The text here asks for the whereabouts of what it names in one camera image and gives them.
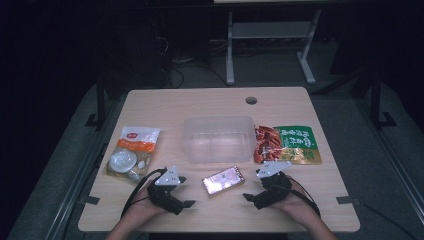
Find person's right hand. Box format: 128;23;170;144
270;175;320;222

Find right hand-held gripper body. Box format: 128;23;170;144
252;160;294;211

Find person's left hand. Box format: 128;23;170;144
130;180;168;222

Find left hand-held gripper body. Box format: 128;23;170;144
146;165;185;216

